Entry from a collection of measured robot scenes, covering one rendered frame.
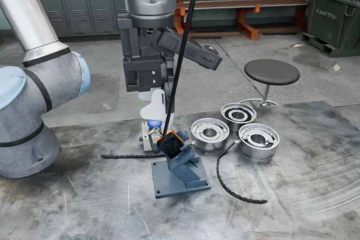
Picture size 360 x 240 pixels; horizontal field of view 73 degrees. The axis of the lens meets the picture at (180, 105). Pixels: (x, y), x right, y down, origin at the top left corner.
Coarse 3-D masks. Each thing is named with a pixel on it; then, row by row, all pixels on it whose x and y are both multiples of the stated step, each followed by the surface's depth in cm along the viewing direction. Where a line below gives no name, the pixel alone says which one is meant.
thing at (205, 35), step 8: (200, 32) 405; (208, 32) 402; (216, 32) 402; (224, 32) 390; (232, 32) 390; (264, 32) 392; (272, 32) 392; (280, 32) 392; (288, 32) 393; (296, 32) 394
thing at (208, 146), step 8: (200, 120) 71; (208, 120) 72; (216, 120) 71; (192, 128) 69; (208, 128) 70; (216, 128) 70; (224, 128) 70; (192, 136) 66; (200, 136) 67; (216, 136) 67; (224, 136) 67; (200, 144) 65; (208, 144) 64; (216, 144) 64; (224, 144) 66
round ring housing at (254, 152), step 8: (248, 128) 70; (256, 128) 70; (264, 128) 69; (240, 136) 65; (248, 136) 67; (256, 136) 68; (264, 136) 67; (272, 136) 67; (240, 144) 65; (248, 144) 62; (256, 144) 64; (248, 152) 63; (256, 152) 62; (264, 152) 62; (272, 152) 63
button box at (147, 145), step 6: (144, 126) 68; (162, 126) 68; (144, 132) 66; (162, 132) 66; (144, 138) 64; (156, 138) 64; (144, 144) 65; (150, 144) 65; (144, 150) 66; (150, 150) 66
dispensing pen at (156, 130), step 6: (150, 132) 50; (156, 132) 50; (168, 138) 51; (174, 138) 51; (168, 144) 51; (174, 144) 52; (180, 144) 52; (162, 150) 52; (168, 150) 52; (174, 150) 52; (180, 150) 53; (192, 162) 57
